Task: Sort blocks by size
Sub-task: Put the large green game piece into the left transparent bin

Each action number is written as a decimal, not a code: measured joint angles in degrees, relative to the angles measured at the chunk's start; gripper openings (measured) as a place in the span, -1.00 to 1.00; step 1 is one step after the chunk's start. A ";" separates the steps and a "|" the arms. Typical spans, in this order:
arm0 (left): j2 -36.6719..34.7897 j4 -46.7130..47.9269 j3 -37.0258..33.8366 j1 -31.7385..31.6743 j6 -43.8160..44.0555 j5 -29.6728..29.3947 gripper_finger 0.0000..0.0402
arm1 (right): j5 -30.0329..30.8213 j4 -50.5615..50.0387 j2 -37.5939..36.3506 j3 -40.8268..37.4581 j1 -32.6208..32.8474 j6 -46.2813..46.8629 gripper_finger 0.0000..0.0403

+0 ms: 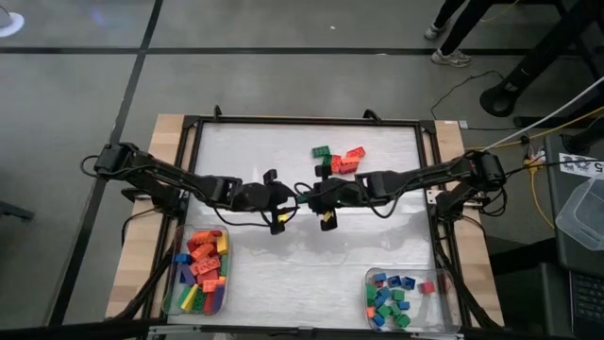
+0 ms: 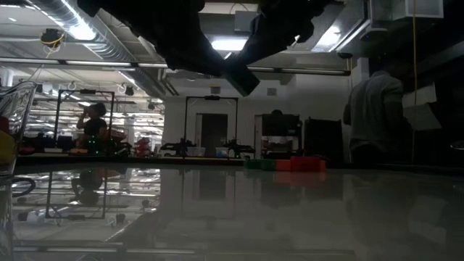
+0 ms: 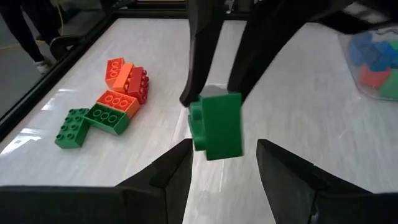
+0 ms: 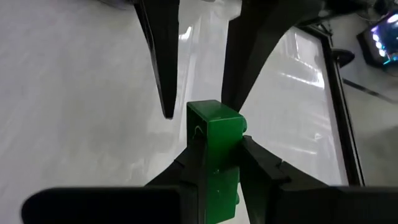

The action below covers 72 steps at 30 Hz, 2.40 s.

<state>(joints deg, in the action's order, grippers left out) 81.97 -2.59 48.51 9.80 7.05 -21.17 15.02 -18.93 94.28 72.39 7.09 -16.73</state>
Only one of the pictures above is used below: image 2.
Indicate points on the person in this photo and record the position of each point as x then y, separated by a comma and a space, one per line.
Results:
377, 116
92, 125

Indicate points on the grey wall vent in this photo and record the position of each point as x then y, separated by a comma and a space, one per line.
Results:
271, 91

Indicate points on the black gantry frame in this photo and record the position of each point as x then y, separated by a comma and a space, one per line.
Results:
212, 97
87, 91

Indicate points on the white hanging paper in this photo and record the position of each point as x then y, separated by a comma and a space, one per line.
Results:
420, 108

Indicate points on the clear plastic bin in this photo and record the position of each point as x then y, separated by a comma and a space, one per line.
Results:
21, 105

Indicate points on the red background machine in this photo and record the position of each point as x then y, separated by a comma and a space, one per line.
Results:
27, 149

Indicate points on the white ceiling duct box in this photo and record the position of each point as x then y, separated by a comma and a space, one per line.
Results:
398, 9

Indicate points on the background clear tub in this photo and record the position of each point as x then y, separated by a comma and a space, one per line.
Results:
222, 151
195, 151

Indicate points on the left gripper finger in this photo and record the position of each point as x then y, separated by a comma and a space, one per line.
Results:
185, 58
204, 49

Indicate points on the ceiling light panel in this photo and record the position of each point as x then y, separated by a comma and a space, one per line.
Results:
228, 44

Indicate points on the white plastic table sheet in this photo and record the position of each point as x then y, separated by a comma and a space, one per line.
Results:
232, 224

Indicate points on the dark doorway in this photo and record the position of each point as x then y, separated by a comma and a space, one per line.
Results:
214, 132

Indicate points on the black monitor on cart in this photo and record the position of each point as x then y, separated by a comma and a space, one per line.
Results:
281, 125

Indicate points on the grey ceiling box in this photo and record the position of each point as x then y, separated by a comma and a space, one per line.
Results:
243, 21

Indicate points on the small wall sign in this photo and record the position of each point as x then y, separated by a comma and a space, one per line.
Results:
215, 90

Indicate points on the green toy block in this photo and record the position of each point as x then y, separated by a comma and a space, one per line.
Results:
252, 164
268, 165

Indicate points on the grey overhead rail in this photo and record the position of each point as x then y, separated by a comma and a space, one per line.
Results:
90, 63

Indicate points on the red background item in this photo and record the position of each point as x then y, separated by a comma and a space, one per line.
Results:
144, 146

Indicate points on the orange toy block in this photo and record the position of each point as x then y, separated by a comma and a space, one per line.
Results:
323, 165

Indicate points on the silver spiral air duct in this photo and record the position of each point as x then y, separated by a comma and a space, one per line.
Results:
108, 50

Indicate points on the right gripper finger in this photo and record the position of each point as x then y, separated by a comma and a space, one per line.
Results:
259, 56
246, 52

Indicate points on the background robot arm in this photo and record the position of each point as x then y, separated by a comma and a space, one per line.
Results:
174, 148
239, 148

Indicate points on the black cabinet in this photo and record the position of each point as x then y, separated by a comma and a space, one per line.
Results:
322, 137

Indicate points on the yellow toy block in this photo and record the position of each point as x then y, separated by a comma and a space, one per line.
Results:
6, 146

